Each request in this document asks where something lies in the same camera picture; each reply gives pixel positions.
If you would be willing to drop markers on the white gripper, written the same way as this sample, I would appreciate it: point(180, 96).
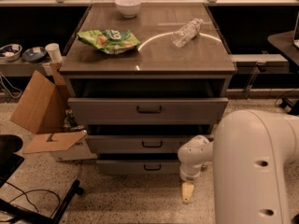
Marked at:
point(188, 177)

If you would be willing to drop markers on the grey bottom drawer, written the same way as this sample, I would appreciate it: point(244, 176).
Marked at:
point(135, 167)

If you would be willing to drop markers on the grey drawer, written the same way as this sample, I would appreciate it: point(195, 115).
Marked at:
point(152, 111)
point(135, 167)
point(117, 144)

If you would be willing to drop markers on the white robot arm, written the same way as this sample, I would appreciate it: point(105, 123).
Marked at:
point(249, 152)

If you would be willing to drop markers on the grey middle drawer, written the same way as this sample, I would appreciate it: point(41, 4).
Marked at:
point(117, 144)

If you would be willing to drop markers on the grey drawer cabinet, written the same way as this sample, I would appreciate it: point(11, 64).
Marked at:
point(155, 69)

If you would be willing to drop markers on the grey top drawer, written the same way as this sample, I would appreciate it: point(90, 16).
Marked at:
point(152, 111)

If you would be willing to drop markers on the open cardboard box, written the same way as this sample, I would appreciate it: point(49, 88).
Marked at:
point(41, 111)

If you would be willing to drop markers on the clear plastic water bottle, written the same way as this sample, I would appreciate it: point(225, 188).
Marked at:
point(187, 32)

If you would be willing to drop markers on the green chip bag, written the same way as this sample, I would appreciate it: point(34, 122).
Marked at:
point(109, 41)

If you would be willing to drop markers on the black chair with base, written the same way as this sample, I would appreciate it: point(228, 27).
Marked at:
point(15, 201)

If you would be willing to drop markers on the white bowl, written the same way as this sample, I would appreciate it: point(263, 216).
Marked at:
point(128, 8)

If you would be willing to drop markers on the white paper cup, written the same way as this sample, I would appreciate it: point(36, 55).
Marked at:
point(53, 50)

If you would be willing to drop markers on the dark blue small bowl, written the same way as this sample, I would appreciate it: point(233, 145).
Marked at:
point(34, 55)

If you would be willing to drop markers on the blue patterned bowl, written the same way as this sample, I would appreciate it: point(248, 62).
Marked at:
point(10, 52)

